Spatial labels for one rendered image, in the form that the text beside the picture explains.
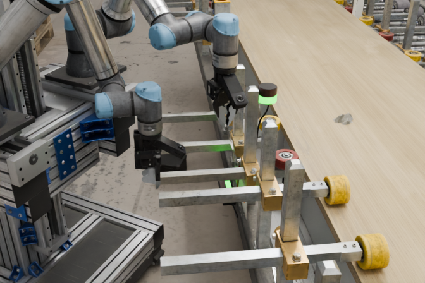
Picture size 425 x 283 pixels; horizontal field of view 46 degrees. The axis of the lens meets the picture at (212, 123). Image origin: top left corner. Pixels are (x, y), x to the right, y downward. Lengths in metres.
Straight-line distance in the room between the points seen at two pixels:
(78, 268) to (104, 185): 0.94
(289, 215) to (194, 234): 1.59
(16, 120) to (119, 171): 1.65
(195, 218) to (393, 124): 1.31
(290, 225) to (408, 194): 0.49
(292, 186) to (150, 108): 0.54
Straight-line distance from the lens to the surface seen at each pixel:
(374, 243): 1.23
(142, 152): 1.54
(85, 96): 1.95
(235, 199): 1.36
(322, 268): 0.93
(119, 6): 1.88
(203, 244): 2.64
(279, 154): 1.64
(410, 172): 1.66
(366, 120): 1.93
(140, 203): 2.94
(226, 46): 1.44
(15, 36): 1.37
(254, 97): 1.54
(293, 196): 1.12
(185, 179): 1.61
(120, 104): 1.44
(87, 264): 2.29
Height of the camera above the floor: 1.75
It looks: 28 degrees down
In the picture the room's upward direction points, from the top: straight up
